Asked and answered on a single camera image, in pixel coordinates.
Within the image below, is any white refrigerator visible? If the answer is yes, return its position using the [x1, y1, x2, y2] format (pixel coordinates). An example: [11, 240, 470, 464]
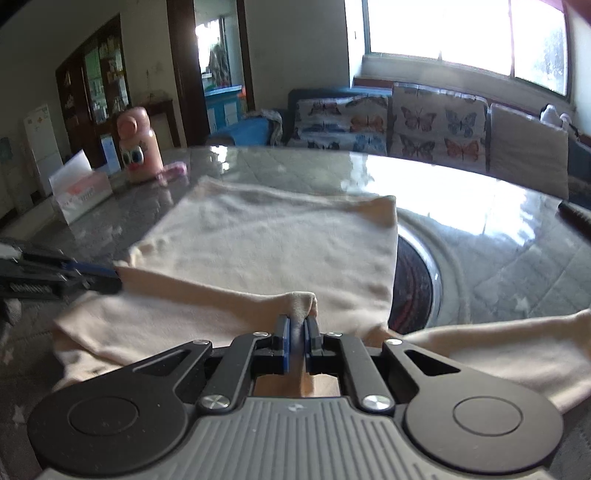
[23, 104, 63, 197]

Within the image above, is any middle butterfly cushion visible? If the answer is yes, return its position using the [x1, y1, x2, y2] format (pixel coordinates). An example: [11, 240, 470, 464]
[389, 83, 489, 174]

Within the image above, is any blue sofa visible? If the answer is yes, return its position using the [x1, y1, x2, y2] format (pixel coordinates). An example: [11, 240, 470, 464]
[207, 83, 590, 207]

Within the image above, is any blue plastic cabinet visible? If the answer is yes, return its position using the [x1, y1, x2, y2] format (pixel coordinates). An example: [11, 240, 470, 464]
[204, 85, 242, 133]

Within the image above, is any left butterfly cushion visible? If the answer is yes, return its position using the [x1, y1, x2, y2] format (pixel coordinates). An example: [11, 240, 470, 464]
[287, 95, 390, 155]

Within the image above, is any pink hair tie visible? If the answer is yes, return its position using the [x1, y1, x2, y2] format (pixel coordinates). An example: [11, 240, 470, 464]
[154, 162, 189, 182]

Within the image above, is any round induction cooktop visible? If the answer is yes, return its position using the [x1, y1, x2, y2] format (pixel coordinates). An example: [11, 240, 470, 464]
[389, 209, 471, 334]

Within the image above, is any butterfly cushion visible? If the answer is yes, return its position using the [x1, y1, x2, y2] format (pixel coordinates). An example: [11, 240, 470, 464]
[287, 95, 390, 155]
[389, 83, 489, 174]

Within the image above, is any dark wooden display cabinet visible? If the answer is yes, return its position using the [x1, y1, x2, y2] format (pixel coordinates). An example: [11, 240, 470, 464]
[55, 16, 130, 169]

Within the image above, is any dark wooden side table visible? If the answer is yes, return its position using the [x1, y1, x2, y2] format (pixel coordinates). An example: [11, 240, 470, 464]
[141, 97, 181, 148]

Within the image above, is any black remote control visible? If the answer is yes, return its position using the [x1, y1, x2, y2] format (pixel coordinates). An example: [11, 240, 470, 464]
[558, 201, 591, 240]

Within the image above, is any plain beige cushion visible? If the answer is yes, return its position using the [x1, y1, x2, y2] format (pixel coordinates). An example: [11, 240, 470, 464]
[489, 103, 569, 200]

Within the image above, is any pink cartoon water bottle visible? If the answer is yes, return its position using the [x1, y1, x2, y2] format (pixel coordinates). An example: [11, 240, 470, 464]
[116, 107, 163, 184]

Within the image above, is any white tissue box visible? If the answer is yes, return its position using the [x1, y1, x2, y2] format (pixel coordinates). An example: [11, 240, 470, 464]
[49, 150, 113, 225]

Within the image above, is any cream beige garment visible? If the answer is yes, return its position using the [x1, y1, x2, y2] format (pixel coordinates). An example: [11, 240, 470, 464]
[50, 174, 591, 416]

